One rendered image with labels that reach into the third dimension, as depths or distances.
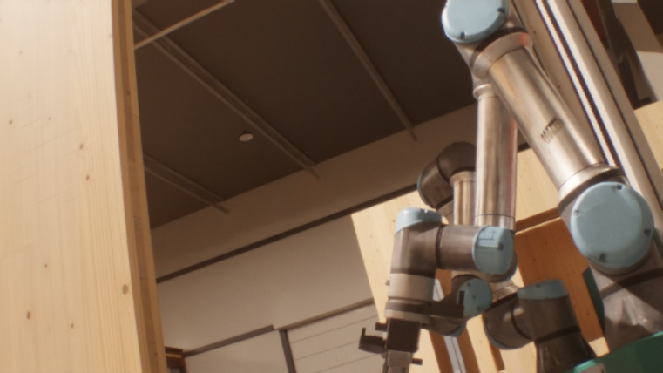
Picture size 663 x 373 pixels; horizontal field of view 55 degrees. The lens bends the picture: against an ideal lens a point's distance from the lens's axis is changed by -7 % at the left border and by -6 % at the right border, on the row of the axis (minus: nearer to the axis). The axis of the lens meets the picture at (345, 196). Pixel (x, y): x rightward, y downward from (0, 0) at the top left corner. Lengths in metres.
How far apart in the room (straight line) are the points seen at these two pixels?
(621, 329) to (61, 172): 1.22
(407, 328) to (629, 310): 0.35
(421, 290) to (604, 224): 0.30
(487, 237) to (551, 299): 0.57
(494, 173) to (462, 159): 0.46
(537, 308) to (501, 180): 0.48
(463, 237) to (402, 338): 0.18
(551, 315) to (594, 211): 0.63
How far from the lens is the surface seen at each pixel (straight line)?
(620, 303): 1.12
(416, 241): 1.07
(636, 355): 1.06
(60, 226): 1.57
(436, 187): 1.75
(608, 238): 0.98
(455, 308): 1.08
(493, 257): 1.04
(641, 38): 10.31
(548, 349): 1.59
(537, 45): 1.74
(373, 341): 1.52
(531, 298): 1.60
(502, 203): 1.19
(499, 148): 1.21
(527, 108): 1.08
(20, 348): 1.60
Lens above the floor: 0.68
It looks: 21 degrees up
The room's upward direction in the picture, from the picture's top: 15 degrees counter-clockwise
